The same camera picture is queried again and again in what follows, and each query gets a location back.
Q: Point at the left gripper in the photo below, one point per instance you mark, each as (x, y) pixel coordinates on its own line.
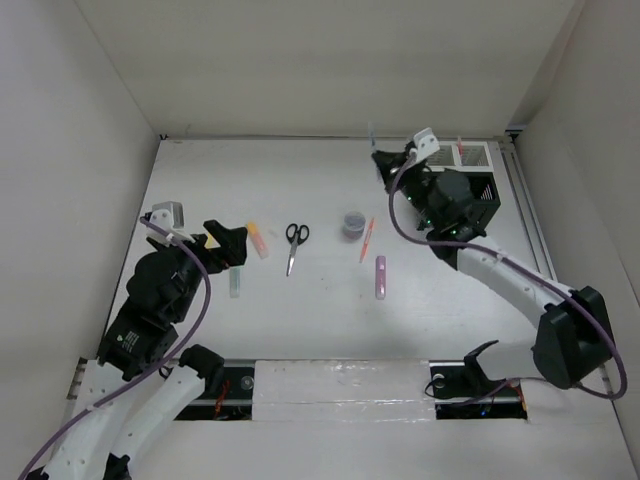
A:
(233, 239)

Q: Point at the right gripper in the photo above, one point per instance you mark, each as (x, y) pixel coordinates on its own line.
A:
(390, 163)

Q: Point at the blue pen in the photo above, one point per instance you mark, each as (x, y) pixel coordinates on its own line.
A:
(372, 137)

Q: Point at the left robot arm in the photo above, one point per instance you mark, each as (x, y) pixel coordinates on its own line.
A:
(145, 373)

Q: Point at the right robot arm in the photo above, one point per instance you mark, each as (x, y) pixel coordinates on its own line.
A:
(573, 335)

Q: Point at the yellow highlighter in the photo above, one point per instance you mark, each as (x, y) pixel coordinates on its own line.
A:
(211, 243)

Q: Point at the orange highlighter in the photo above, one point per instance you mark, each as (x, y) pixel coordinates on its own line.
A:
(257, 240)

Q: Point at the green highlighter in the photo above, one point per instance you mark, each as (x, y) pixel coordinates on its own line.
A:
(234, 282)

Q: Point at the orange pen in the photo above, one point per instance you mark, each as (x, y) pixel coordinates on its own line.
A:
(366, 241)

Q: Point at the jar of paper clips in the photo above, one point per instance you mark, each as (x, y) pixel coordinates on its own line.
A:
(354, 223)

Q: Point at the white organizer box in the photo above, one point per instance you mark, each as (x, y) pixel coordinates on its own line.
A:
(476, 157)

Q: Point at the purple highlighter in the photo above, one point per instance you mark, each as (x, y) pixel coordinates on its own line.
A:
(380, 277)

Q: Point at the black organizer box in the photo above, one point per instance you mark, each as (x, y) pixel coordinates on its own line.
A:
(485, 195)

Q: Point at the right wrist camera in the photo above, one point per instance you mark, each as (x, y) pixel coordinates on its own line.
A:
(423, 144)

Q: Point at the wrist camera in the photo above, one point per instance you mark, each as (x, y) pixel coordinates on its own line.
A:
(423, 144)
(169, 216)

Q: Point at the black handled scissors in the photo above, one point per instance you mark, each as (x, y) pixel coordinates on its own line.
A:
(296, 234)

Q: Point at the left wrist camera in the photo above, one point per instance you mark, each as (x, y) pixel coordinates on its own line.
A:
(169, 216)

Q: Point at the aluminium rail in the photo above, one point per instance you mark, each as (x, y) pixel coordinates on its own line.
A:
(525, 206)

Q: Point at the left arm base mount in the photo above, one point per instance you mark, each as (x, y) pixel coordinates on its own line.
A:
(230, 385)

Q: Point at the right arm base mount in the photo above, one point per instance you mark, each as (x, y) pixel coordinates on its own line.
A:
(462, 391)

